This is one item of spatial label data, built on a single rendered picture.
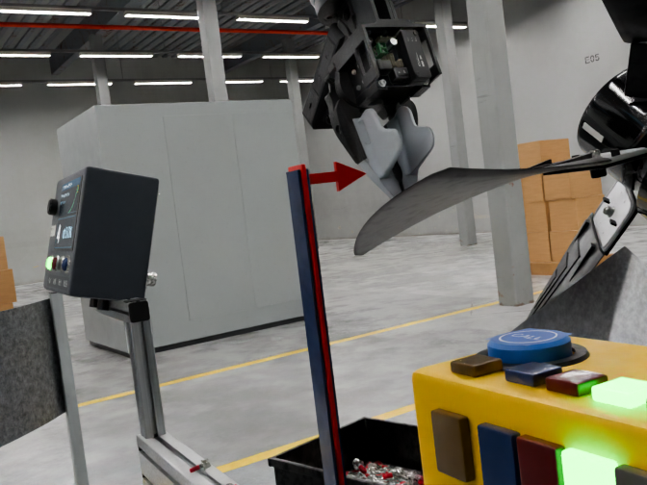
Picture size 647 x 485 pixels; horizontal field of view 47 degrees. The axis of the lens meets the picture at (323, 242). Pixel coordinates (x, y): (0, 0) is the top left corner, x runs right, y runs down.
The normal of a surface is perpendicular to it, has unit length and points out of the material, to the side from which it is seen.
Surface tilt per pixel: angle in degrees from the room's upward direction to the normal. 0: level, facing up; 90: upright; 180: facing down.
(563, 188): 90
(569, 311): 55
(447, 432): 90
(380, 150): 94
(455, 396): 90
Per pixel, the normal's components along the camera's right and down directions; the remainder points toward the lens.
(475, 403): -0.87, 0.13
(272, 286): 0.54, -0.02
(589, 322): -0.42, -0.48
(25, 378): 0.96, -0.11
